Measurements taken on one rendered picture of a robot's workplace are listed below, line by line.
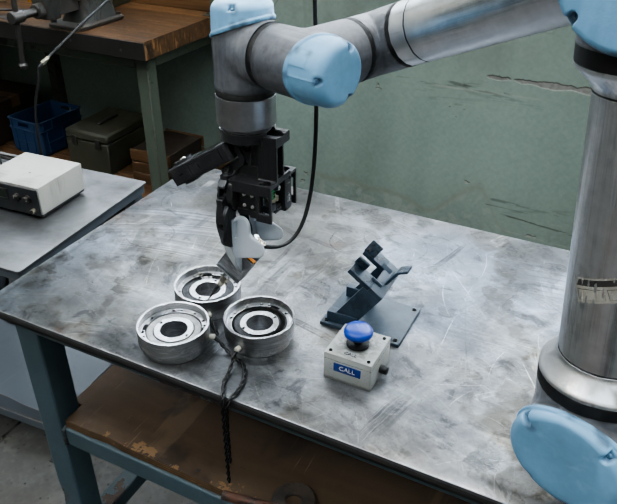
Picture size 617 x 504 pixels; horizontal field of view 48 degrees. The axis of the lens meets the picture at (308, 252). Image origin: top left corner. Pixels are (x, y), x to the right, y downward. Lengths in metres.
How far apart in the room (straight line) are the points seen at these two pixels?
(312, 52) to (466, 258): 0.62
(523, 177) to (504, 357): 1.56
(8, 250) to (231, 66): 0.90
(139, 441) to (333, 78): 0.76
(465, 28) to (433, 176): 1.90
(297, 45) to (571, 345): 0.40
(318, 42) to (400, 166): 1.95
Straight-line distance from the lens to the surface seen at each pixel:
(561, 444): 0.67
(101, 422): 1.32
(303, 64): 0.74
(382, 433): 0.91
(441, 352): 1.04
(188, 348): 0.99
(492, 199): 2.61
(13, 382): 1.99
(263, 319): 1.05
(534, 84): 2.44
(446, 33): 0.77
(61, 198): 1.73
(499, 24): 0.74
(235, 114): 0.85
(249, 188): 0.88
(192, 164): 0.93
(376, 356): 0.95
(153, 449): 1.25
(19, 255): 1.58
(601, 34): 0.51
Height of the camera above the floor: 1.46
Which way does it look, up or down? 32 degrees down
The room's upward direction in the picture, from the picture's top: straight up
